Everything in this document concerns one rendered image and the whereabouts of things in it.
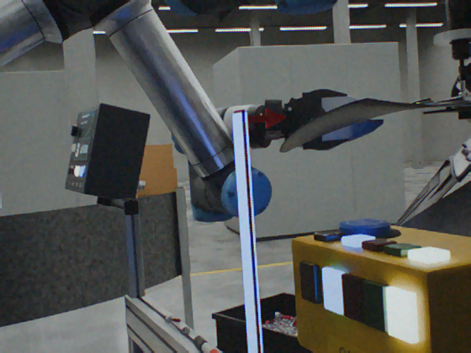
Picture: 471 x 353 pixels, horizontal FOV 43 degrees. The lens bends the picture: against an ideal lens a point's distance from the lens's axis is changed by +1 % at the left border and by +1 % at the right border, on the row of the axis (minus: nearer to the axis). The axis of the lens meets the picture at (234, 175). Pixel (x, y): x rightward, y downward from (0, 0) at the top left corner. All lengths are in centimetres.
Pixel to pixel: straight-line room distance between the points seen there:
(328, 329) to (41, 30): 67
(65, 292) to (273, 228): 475
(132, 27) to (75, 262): 167
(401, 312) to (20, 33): 73
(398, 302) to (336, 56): 691
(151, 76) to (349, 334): 52
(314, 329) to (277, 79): 652
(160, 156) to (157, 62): 789
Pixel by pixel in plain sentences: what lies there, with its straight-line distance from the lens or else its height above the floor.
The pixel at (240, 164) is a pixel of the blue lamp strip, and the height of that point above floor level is 113.
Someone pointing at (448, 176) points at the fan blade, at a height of 108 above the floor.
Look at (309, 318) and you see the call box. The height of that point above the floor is 101.
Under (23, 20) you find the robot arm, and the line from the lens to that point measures 96.
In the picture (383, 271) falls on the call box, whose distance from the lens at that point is 39.
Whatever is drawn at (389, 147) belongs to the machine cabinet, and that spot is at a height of 98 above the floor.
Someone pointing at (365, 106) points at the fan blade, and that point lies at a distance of 70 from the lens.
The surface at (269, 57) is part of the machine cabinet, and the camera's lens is 697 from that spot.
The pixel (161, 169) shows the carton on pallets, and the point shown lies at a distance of 873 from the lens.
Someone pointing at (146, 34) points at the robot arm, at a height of 131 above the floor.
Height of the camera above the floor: 115
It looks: 3 degrees down
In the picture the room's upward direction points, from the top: 4 degrees counter-clockwise
